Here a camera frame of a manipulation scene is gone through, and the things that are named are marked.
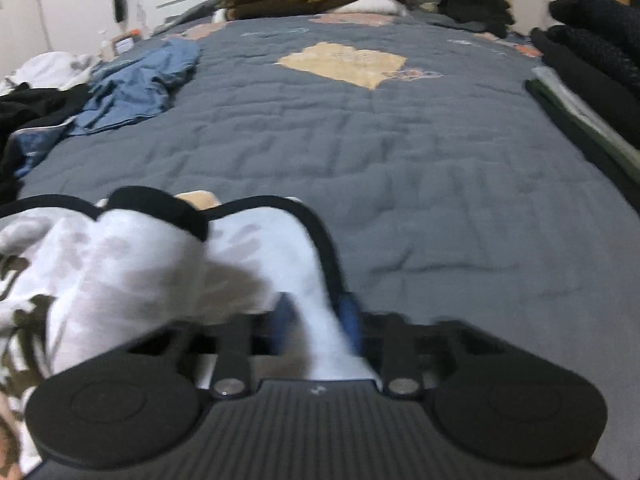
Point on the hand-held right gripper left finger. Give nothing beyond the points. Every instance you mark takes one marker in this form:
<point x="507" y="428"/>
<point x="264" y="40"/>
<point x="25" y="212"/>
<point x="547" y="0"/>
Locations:
<point x="282" y="320"/>

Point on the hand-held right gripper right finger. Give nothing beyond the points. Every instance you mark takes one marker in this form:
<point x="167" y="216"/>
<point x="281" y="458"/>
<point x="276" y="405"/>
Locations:
<point x="351" y="322"/>

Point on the white blanket with black trim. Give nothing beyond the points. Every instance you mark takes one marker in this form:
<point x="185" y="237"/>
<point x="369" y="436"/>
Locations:
<point x="125" y="270"/>

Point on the small black clothes heap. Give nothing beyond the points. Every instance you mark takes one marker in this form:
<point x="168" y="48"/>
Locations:
<point x="475" y="5"/>

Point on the stack of dark folded clothes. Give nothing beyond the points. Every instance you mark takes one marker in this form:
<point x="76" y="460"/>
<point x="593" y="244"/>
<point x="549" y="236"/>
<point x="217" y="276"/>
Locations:
<point x="590" y="35"/>

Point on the grey quilted bedspread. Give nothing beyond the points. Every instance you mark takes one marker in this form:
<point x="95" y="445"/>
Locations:
<point x="425" y="185"/>

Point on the blue denim shirt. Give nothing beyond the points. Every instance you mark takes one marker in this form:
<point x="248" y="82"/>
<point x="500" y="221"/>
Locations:
<point x="135" y="85"/>

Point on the white sock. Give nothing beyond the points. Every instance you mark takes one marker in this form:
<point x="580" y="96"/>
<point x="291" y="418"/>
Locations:
<point x="221" y="15"/>

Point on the white pillow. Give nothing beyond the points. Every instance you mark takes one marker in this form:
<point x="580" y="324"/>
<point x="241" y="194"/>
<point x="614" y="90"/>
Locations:
<point x="370" y="6"/>

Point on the small orange white box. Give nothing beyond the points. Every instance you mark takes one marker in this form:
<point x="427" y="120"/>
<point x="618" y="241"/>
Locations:
<point x="125" y="42"/>

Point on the black garment heap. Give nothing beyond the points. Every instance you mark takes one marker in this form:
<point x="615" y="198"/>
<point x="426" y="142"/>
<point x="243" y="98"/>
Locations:
<point x="30" y="105"/>

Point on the light grey garment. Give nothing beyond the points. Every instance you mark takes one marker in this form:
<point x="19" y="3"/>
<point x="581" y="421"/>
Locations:
<point x="50" y="67"/>

